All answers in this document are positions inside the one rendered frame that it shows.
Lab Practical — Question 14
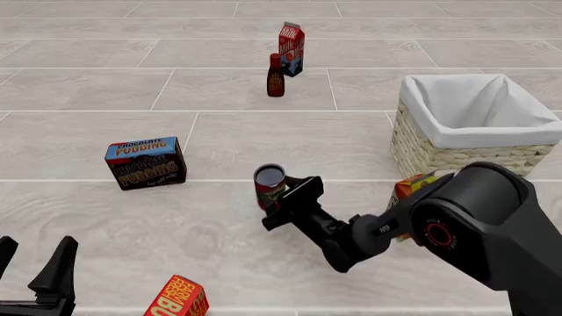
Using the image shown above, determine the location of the white cloth basket liner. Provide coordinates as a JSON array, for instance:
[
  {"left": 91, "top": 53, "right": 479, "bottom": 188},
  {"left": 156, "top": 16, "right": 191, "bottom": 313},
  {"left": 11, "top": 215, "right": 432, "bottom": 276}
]
[{"left": 399, "top": 73, "right": 562, "bottom": 150}]

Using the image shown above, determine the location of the chocolate pudding box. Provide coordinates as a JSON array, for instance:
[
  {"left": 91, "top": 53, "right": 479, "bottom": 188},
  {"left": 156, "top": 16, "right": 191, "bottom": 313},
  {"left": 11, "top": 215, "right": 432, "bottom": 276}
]
[{"left": 104, "top": 135, "right": 188, "bottom": 192}]

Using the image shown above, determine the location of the red milk carton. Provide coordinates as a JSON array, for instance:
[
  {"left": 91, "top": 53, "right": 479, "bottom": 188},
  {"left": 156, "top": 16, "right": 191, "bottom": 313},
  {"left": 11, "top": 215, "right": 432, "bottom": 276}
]
[{"left": 277, "top": 21, "right": 306, "bottom": 79}]

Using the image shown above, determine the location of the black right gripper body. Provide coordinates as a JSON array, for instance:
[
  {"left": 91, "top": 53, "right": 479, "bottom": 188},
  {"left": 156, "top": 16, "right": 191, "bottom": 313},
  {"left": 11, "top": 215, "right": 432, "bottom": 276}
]
[{"left": 261, "top": 176, "right": 325, "bottom": 232}]

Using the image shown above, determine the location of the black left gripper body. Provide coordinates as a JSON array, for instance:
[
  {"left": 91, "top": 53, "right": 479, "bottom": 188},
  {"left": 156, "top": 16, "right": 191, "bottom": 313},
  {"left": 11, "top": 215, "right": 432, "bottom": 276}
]
[{"left": 0, "top": 294, "right": 76, "bottom": 316}]

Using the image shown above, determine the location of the tomato sauce can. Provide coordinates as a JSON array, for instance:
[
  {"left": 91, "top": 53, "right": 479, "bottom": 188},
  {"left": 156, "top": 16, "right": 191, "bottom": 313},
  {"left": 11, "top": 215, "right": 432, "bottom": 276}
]
[{"left": 253, "top": 163, "right": 288, "bottom": 212}]

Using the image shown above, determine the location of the woven wicker basket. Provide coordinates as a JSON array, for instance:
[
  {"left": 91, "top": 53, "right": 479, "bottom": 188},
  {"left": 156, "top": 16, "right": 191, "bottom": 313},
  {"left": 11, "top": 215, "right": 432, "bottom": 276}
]
[{"left": 389, "top": 97, "right": 556, "bottom": 181}]

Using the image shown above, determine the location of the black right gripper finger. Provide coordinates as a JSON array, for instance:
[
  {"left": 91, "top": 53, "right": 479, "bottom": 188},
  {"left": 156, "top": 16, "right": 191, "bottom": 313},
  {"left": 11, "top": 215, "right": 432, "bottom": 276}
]
[
  {"left": 285, "top": 176, "right": 311, "bottom": 192},
  {"left": 263, "top": 200, "right": 283, "bottom": 219}
]

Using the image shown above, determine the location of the dark red sauce bottle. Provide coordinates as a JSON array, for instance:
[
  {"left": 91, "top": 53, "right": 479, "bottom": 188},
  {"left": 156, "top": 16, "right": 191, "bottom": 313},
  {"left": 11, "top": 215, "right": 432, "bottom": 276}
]
[{"left": 266, "top": 53, "right": 286, "bottom": 98}]

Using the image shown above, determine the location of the orange juice carton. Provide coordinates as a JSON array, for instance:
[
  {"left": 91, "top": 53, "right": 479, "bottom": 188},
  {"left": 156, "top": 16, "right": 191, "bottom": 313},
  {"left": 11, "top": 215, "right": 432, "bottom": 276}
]
[{"left": 385, "top": 172, "right": 440, "bottom": 243}]

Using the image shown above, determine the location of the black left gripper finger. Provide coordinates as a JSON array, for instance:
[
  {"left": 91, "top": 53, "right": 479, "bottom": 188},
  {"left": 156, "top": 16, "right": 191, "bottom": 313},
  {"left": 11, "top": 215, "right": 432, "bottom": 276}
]
[
  {"left": 27, "top": 234, "right": 80, "bottom": 303},
  {"left": 0, "top": 234, "right": 19, "bottom": 281}
]

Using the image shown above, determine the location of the red butter box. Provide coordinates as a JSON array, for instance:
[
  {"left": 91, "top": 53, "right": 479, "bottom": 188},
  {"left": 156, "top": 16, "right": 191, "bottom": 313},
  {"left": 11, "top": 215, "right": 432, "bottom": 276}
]
[{"left": 142, "top": 274, "right": 211, "bottom": 316}]

